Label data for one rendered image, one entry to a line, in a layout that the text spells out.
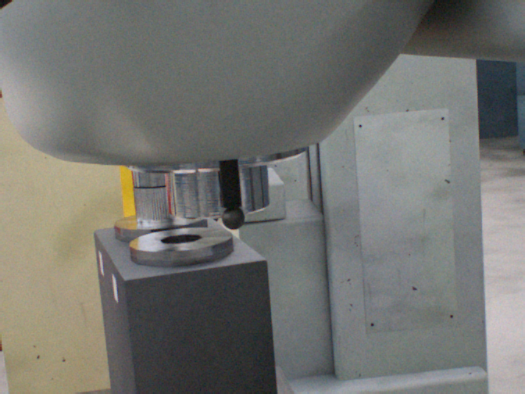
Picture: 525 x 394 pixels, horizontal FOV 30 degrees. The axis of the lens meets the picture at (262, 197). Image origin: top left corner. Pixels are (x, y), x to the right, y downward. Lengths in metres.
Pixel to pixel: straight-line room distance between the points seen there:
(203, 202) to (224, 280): 0.37
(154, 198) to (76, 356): 1.39
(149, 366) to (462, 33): 0.47
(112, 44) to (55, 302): 1.90
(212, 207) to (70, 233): 1.78
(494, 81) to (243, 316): 9.48
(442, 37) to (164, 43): 0.14
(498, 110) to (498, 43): 9.89
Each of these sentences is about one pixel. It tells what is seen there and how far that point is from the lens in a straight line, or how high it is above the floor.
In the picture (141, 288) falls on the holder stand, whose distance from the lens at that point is 0.79.
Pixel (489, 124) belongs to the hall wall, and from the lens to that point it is 10.26.
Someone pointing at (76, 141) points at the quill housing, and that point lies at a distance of 0.39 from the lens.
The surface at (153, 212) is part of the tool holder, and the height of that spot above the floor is 1.20.
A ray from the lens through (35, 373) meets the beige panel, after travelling 2.30.
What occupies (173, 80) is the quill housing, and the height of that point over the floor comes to 1.35.
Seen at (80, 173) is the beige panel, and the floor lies 1.07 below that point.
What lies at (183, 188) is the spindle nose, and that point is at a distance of 0.44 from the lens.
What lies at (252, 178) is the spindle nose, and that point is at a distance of 0.44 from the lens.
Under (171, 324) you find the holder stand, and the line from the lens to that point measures 0.80.
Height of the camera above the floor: 1.37
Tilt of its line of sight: 10 degrees down
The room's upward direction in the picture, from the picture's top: 5 degrees counter-clockwise
